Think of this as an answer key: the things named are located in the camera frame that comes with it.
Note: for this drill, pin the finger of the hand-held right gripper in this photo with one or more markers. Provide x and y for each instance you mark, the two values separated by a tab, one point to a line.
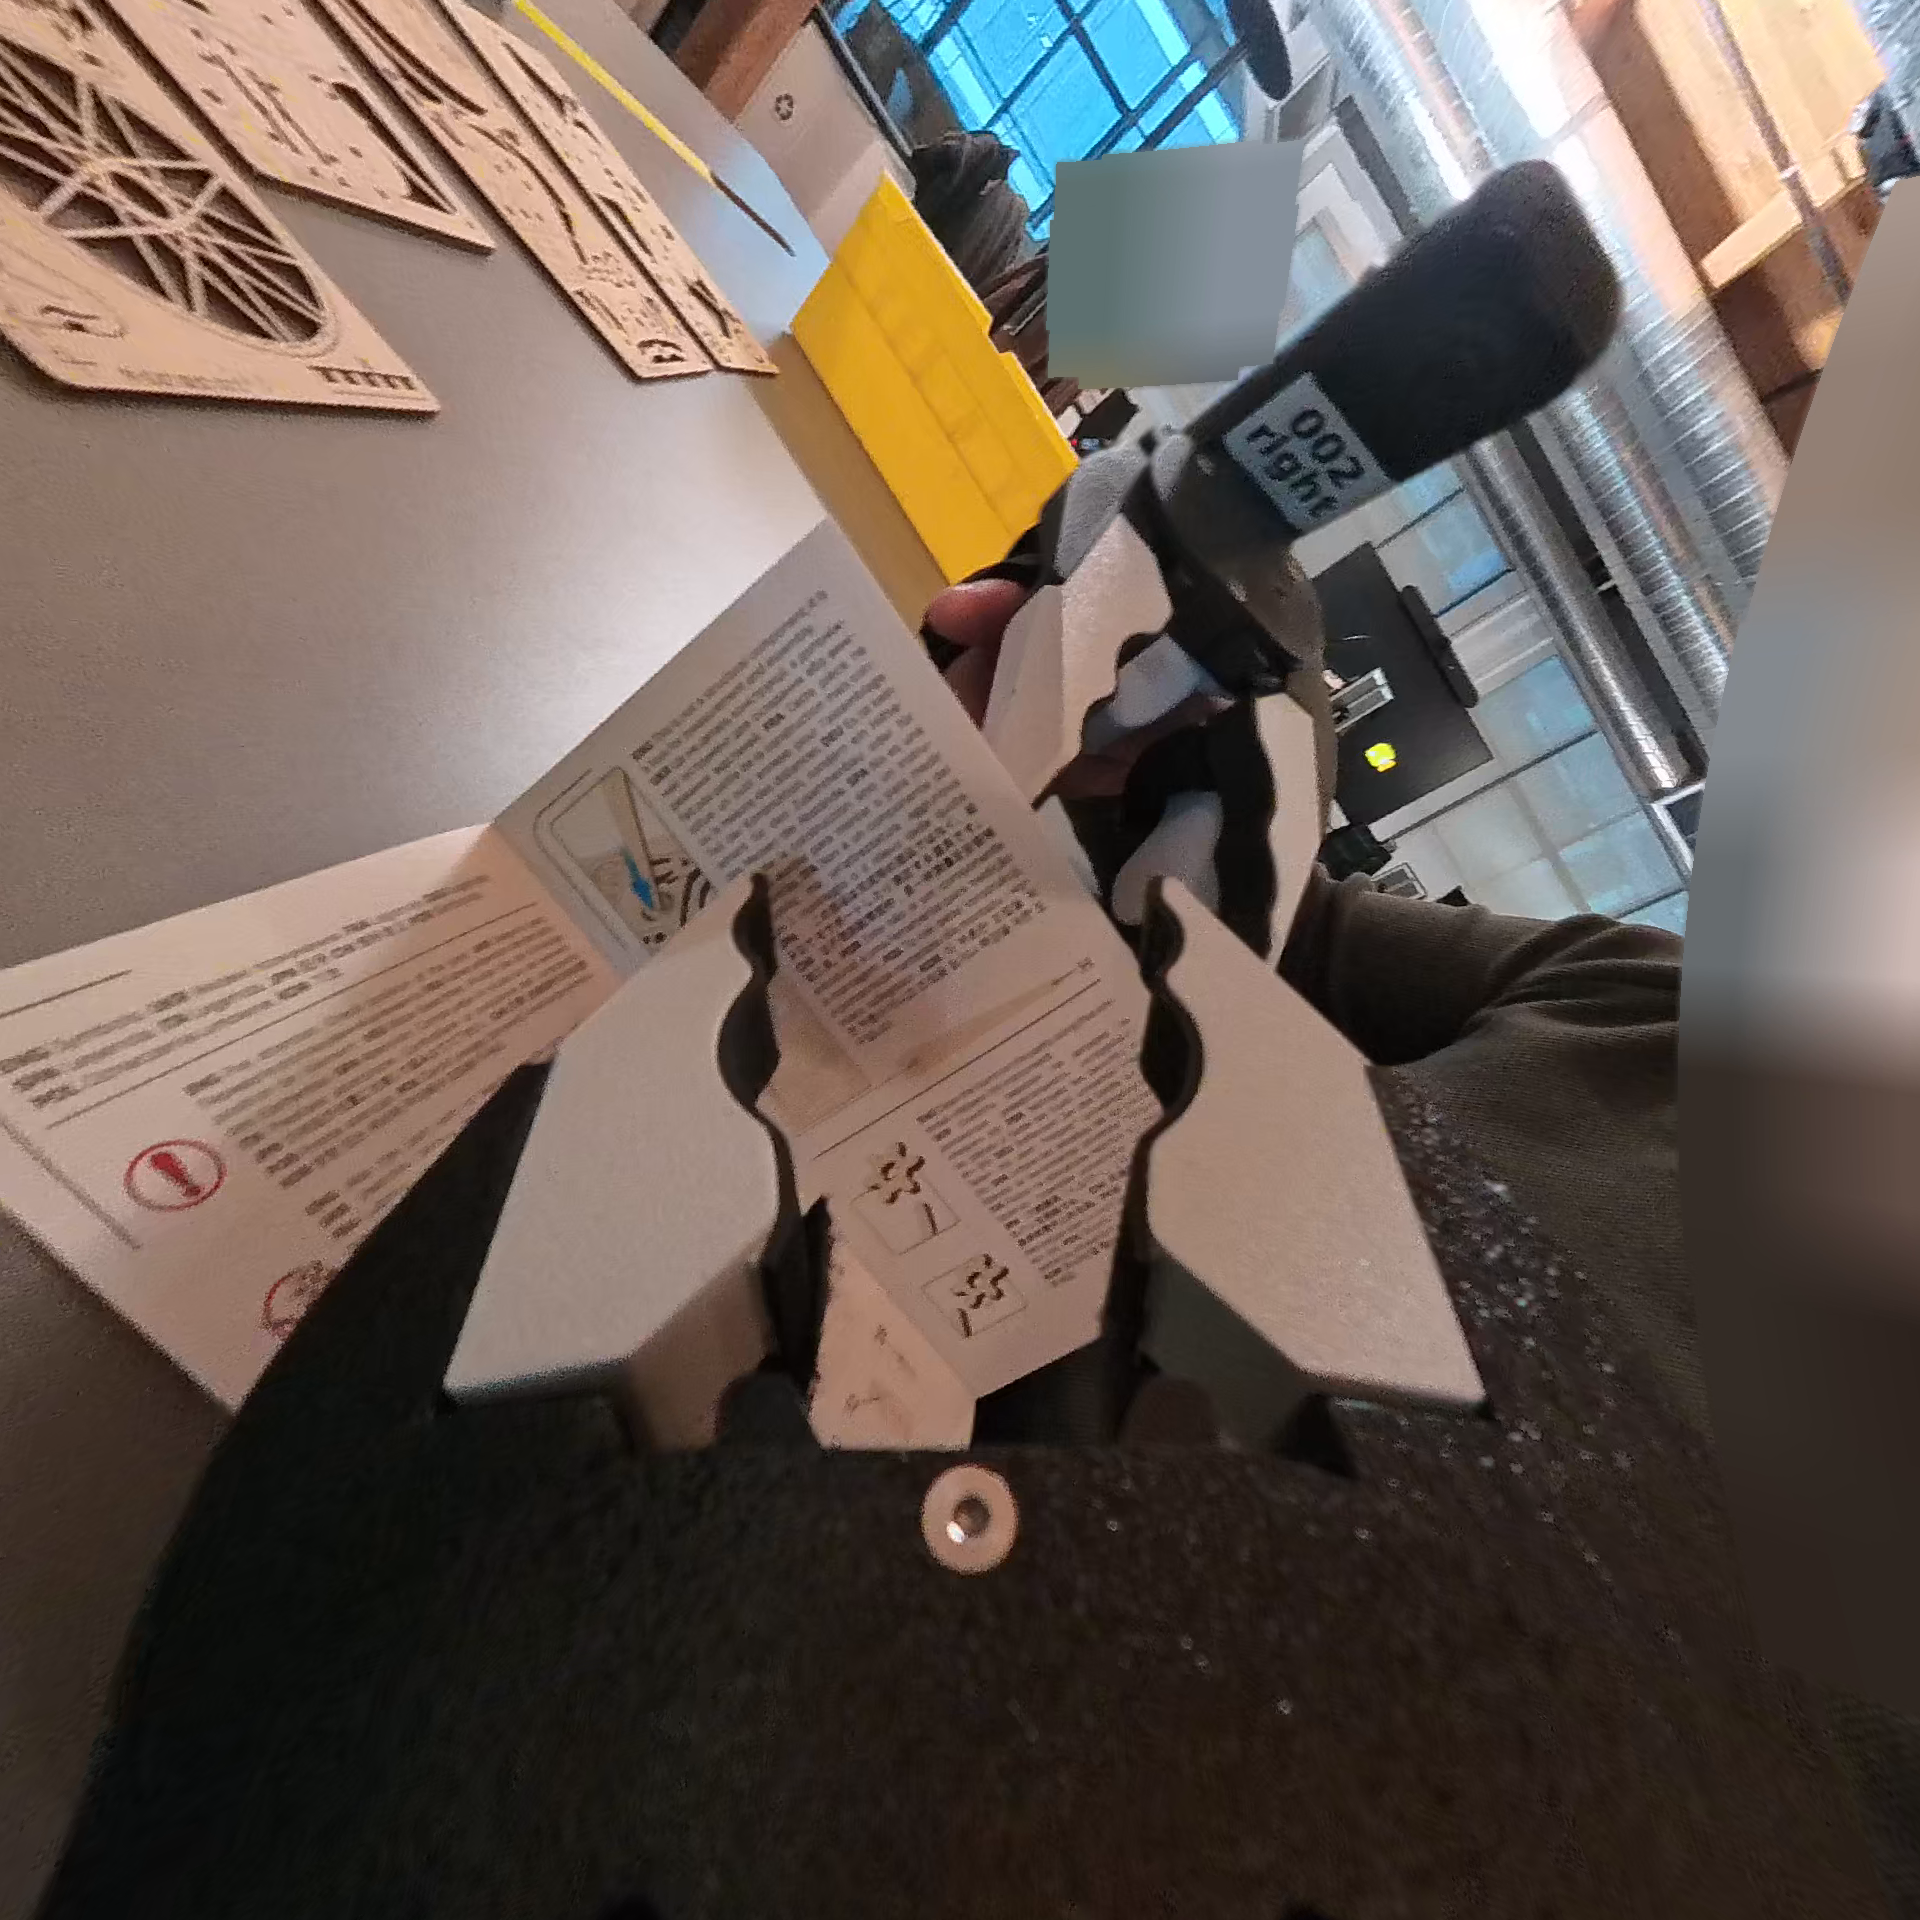
1299	809
1059	674

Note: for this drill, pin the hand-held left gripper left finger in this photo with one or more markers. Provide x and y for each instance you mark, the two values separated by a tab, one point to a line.
628	1200

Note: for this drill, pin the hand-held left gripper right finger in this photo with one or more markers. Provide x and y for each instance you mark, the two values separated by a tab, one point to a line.
1290	1200

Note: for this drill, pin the white instruction booklet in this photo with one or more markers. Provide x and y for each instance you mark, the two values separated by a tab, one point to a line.
374	1020

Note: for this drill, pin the person's right forearm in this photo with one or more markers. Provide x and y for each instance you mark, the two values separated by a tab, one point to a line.
1500	974

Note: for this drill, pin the wooden model parts sheet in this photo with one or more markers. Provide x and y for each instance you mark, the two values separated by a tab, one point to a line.
284	120
690	284
556	224

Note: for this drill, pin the person's right hand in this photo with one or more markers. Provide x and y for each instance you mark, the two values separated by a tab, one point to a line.
972	627

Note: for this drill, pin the wooden shelving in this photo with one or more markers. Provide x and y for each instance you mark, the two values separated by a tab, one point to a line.
1724	165

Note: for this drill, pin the yellow plastic box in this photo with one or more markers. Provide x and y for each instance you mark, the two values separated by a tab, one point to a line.
915	405

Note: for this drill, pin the grey bin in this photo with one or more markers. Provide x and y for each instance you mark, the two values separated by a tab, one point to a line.
818	148

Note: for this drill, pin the yellow strip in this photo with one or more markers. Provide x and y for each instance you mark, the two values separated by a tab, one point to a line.
628	99

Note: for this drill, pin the wooden sheet with wheel cutout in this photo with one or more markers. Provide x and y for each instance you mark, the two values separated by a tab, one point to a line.
90	315

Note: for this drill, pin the silver ventilation duct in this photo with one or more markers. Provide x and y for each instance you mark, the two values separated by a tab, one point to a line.
1588	493

